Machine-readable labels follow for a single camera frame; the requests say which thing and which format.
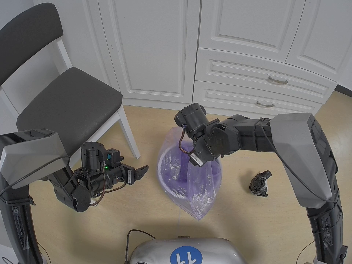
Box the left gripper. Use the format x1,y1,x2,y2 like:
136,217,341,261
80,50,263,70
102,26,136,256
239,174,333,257
92,164,149,192

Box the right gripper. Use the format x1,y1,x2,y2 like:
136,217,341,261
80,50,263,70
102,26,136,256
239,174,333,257
188,140,211,168

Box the purple plastic bag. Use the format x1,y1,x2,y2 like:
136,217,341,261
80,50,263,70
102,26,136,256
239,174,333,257
157,125,223,221

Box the black plastic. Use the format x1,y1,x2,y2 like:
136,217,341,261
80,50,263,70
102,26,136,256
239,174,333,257
249,170,273,198

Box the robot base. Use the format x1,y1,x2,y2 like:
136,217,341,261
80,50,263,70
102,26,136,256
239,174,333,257
131,237,242,264

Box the white trash bin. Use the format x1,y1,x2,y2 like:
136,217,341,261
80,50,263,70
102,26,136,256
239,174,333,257
157,146,223,203

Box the grey padded white chair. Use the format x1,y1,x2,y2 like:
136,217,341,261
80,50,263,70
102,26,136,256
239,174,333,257
0,3,141,159

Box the white wardrobe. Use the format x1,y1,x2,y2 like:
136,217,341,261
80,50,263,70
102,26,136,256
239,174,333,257
30,0,339,127

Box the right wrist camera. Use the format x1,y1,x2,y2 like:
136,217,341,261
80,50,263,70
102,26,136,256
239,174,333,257
175,112,188,127

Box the black cable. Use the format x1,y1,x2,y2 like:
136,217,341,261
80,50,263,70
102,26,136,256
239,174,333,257
298,241,317,264
125,229,157,264

